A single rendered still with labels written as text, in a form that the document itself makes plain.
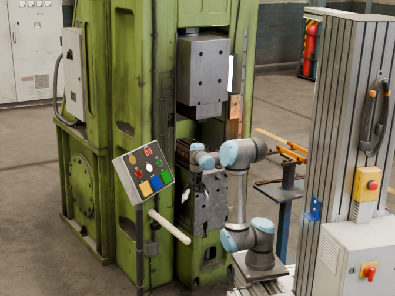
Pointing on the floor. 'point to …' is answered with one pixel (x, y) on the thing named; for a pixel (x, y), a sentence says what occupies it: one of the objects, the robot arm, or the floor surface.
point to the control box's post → (139, 248)
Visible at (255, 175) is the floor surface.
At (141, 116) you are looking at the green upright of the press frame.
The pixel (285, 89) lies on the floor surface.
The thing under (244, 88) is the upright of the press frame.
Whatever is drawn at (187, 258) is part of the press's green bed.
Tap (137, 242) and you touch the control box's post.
